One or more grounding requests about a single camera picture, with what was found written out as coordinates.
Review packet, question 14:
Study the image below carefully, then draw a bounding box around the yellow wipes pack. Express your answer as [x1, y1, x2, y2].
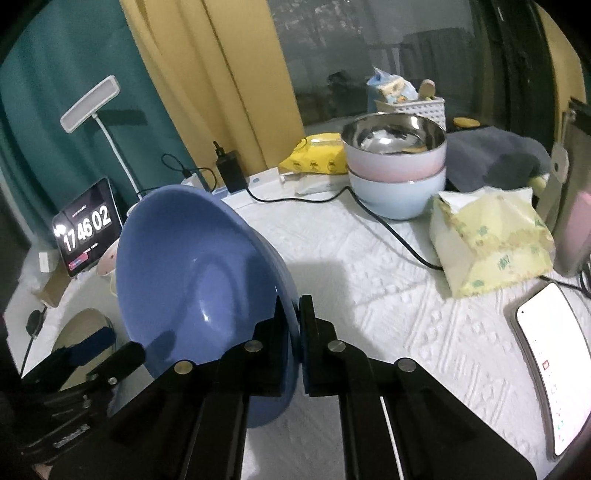
[278, 133, 349, 175]

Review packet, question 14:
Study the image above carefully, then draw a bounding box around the grey cloth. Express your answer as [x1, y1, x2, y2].
[445, 126, 552, 192]

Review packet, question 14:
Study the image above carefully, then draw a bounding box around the beige plate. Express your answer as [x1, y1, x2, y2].
[52, 308, 116, 370]

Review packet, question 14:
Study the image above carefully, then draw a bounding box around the pink steel-lined bowl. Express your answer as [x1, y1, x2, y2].
[341, 114, 448, 182]

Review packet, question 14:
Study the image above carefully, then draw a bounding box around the blue snack bag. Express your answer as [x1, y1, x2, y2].
[367, 67, 419, 102]

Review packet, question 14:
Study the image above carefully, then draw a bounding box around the wide teal curtain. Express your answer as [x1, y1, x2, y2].
[0, 0, 185, 241]

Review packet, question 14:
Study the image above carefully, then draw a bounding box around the black power adapter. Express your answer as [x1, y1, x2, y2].
[213, 141, 247, 193]

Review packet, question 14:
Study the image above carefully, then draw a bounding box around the black adapter cable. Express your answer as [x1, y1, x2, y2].
[247, 185, 446, 271]

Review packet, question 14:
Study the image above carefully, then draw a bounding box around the smartphone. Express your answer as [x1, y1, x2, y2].
[515, 282, 591, 460]

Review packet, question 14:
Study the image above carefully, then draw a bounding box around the white charger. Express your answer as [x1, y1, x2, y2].
[181, 168, 208, 190]

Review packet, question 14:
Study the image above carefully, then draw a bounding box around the wide yellow curtain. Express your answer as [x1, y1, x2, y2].
[119, 0, 305, 185]

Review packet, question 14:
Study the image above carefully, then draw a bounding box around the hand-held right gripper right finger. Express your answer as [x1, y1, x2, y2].
[298, 295, 536, 480]

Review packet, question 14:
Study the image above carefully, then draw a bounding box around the white plastic basket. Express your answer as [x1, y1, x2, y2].
[374, 97, 446, 132]

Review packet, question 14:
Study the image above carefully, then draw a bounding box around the yellow tissue pack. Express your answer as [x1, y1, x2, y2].
[429, 186, 555, 298]

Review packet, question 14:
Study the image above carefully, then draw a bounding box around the light blue steel-lined bowl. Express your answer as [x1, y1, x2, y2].
[347, 165, 448, 220]

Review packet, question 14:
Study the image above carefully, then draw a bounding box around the tablet showing clock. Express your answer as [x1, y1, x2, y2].
[52, 178, 124, 278]

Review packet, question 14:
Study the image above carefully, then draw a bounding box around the cardboard box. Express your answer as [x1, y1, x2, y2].
[39, 265, 70, 308]

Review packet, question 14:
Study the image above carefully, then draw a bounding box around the white packet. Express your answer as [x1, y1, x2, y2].
[281, 172, 354, 195]

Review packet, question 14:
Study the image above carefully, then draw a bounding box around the white desk lamp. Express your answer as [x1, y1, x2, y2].
[60, 76, 145, 208]

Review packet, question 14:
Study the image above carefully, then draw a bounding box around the glass sliding door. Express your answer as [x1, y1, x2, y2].
[268, 0, 555, 139]

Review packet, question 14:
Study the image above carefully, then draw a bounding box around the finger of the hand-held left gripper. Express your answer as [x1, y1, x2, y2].
[21, 325, 116, 393]
[88, 342, 147, 386]

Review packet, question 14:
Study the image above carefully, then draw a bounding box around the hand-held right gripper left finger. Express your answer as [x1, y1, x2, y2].
[108, 295, 301, 480]

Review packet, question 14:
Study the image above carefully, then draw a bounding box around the white power strip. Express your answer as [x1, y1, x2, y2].
[222, 167, 282, 204]

